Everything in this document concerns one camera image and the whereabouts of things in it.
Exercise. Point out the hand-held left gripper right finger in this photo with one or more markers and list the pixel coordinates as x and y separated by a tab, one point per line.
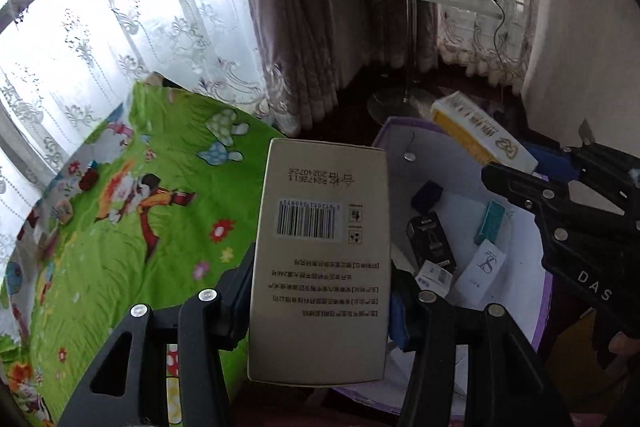
400	322

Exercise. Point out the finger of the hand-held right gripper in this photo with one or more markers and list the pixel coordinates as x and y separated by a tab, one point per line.
605	177
525	187

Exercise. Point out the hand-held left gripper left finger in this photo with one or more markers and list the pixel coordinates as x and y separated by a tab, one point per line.
235	307

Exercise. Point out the round purple storage box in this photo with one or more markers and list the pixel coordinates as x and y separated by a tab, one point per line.
505	252

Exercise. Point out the yellow and white box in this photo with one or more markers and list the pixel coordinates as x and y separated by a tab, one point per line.
480	132

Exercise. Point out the large beige box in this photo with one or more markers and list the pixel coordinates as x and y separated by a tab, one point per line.
320	307

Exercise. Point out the black box with barcode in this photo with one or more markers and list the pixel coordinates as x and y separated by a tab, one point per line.
432	239

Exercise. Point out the small dark blue box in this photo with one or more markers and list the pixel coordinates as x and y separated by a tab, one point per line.
426	197

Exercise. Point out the person's right hand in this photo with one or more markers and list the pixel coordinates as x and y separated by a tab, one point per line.
625	343

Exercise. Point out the teal box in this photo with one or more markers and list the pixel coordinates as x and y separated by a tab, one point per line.
490	222

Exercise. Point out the small white blue-label box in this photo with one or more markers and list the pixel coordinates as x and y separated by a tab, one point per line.
434	278

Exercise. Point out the white lettered box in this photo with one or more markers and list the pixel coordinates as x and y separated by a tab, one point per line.
477	277

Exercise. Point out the cartoon printed blanket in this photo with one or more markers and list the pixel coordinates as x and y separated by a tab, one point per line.
100	282

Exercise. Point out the small red and black box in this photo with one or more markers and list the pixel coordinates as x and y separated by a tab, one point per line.
90	178

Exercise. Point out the pink curtain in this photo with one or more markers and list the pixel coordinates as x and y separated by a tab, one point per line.
320	32

